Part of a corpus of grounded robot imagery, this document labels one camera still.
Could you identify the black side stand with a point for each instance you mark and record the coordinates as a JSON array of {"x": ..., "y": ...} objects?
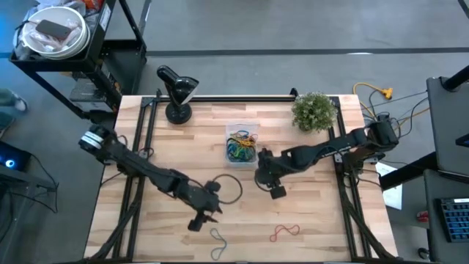
[{"x": 25, "y": 182}]

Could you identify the black computer with blue light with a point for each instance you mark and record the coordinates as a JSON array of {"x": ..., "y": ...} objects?
[{"x": 14, "y": 157}]

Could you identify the red packet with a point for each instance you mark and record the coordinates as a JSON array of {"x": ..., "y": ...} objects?
[{"x": 91, "y": 3}]

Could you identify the white paper sheet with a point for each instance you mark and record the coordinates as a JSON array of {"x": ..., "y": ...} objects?
[{"x": 394, "y": 196}]

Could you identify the small black floor object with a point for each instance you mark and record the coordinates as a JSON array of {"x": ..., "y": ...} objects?
[{"x": 424, "y": 253}]

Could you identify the person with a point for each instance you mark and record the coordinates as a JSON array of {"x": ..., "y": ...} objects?
[{"x": 11, "y": 99}]

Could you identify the black desk lamp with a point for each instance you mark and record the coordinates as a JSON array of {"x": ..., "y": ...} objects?
[{"x": 179, "y": 91}]

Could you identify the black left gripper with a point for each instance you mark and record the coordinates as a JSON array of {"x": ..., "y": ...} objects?
[{"x": 205, "y": 203}]

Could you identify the black keyboard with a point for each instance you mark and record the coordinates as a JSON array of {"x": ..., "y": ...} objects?
[{"x": 456, "y": 220}]

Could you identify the dark smartphone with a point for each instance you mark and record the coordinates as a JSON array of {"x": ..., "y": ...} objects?
[{"x": 53, "y": 29}]

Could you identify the red rubber band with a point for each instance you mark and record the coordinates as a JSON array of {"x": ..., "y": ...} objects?
[{"x": 270, "y": 237}]

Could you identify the white cart label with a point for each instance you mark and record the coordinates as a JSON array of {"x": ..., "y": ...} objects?
[{"x": 105, "y": 16}]

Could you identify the black frame bracket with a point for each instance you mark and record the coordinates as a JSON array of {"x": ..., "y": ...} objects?
[{"x": 293, "y": 91}]

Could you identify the clear plastic bin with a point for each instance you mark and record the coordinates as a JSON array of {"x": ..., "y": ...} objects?
[{"x": 242, "y": 126}]

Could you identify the black utility cart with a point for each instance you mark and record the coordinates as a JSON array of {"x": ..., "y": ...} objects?
[{"x": 121, "y": 55}]

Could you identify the green rubber band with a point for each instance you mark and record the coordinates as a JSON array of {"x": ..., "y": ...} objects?
[{"x": 243, "y": 155}]

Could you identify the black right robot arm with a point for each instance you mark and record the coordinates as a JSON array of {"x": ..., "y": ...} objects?
[{"x": 329, "y": 150}]

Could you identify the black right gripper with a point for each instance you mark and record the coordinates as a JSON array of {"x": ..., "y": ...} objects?
[{"x": 276, "y": 166}]

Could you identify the grey side table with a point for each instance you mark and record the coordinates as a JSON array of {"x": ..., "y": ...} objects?
[{"x": 447, "y": 128}]

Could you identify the yellow rubber band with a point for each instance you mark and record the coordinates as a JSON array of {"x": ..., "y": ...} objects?
[{"x": 245, "y": 141}]

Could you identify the potted green plant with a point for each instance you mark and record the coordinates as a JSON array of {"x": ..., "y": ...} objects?
[{"x": 314, "y": 111}]

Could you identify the white bowl with items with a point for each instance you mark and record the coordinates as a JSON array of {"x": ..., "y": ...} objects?
[{"x": 62, "y": 14}]

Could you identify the blue rubber band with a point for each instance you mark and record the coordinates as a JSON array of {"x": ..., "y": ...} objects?
[
  {"x": 231, "y": 152},
  {"x": 240, "y": 132},
  {"x": 218, "y": 259}
]

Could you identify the dark low desk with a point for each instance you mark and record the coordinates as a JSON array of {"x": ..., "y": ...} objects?
[{"x": 432, "y": 234}]

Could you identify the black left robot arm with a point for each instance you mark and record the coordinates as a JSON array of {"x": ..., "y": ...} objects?
[{"x": 146, "y": 172}]

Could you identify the small red object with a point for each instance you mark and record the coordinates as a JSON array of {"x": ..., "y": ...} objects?
[{"x": 422, "y": 216}]

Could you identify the clear plastic bag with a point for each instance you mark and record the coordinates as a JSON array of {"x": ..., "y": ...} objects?
[{"x": 44, "y": 42}]

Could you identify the black power adapter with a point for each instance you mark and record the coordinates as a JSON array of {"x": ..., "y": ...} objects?
[{"x": 384, "y": 117}]

